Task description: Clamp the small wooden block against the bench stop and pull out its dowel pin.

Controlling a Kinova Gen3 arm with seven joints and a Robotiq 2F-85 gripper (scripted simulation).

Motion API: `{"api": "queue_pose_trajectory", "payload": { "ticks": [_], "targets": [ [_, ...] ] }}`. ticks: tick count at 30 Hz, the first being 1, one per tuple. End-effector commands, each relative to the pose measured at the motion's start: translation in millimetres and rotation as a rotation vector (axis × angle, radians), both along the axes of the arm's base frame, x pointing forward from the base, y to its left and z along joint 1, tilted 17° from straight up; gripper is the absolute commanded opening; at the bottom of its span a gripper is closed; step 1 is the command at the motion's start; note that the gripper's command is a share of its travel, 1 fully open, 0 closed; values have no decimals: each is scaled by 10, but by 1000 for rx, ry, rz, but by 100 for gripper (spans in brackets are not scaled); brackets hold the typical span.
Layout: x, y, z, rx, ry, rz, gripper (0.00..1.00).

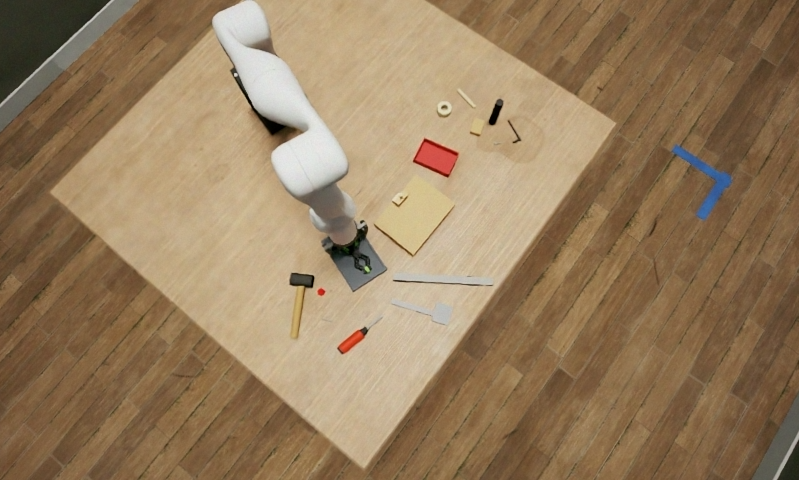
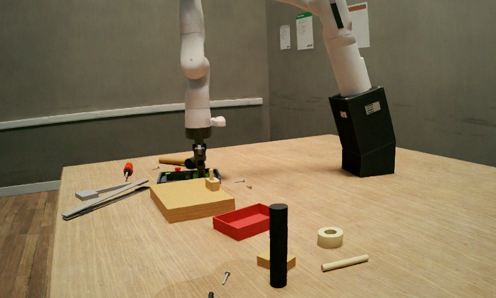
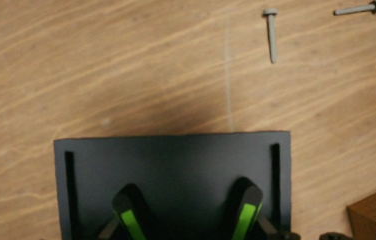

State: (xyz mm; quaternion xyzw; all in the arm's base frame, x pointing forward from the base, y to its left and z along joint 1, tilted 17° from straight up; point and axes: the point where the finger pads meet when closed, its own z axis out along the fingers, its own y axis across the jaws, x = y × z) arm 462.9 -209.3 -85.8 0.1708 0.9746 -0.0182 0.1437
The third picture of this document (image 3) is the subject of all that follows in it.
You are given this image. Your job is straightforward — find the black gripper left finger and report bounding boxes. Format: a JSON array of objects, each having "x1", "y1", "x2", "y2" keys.
[{"x1": 78, "y1": 215, "x2": 129, "y2": 240}]

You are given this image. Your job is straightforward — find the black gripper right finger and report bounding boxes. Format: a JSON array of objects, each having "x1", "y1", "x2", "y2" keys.
[{"x1": 248, "y1": 211, "x2": 354, "y2": 240}]

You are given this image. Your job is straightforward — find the black spring clamp with green handles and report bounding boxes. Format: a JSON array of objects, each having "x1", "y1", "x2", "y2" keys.
[{"x1": 112, "y1": 177, "x2": 263, "y2": 240}]

